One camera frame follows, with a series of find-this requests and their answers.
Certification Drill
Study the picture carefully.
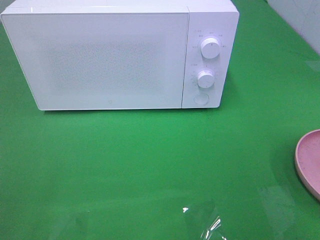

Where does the upper white microwave knob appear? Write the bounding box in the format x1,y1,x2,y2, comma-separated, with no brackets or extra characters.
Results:
200,36,221,59

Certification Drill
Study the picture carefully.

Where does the round door release button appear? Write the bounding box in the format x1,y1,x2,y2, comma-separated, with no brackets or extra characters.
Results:
193,93,210,106

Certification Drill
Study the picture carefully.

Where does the white microwave door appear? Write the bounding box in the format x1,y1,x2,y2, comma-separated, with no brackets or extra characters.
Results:
1,12,189,111

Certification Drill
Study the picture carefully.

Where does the white microwave knob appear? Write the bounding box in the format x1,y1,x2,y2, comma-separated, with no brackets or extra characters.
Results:
197,70,216,89
200,36,221,59

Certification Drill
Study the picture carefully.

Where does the white microwave oven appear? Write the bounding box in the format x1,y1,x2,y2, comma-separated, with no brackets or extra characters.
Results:
0,0,240,109

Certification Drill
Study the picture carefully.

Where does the lower white microwave knob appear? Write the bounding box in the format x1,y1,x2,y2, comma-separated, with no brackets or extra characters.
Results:
197,70,216,89

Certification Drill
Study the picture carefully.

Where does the pink round plate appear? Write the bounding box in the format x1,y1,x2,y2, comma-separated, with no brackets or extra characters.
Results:
294,129,320,201

